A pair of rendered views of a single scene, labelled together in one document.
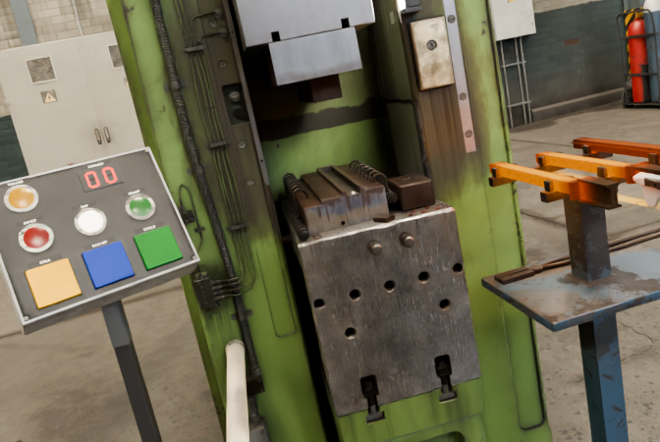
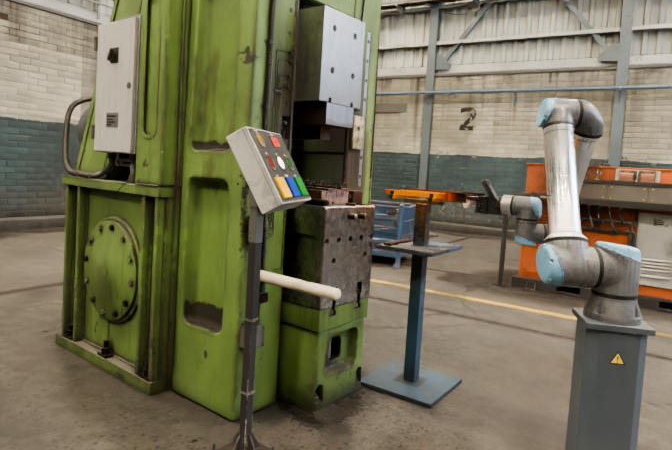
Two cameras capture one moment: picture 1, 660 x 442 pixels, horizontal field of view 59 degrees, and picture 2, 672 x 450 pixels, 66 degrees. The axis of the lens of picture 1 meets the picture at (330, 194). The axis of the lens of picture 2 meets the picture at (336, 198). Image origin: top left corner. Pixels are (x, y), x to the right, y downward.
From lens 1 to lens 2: 166 cm
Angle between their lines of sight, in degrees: 45
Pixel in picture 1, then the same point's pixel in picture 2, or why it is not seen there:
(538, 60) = not seen: hidden behind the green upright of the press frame
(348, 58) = (349, 121)
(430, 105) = (351, 157)
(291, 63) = (332, 115)
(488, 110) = (366, 167)
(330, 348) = (325, 268)
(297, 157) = not seen: hidden behind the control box
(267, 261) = (278, 222)
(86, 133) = not seen: outside the picture
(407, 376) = (347, 290)
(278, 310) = (276, 253)
